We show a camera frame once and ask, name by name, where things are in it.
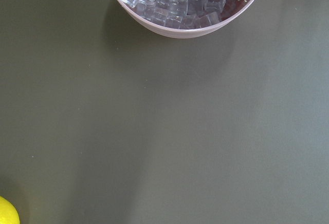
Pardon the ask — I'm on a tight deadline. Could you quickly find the pink bowl of ice cubes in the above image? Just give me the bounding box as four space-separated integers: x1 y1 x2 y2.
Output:
104 0 267 40

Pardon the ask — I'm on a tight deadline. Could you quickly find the yellow lemon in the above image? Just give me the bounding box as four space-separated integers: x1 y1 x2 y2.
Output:
0 197 20 224

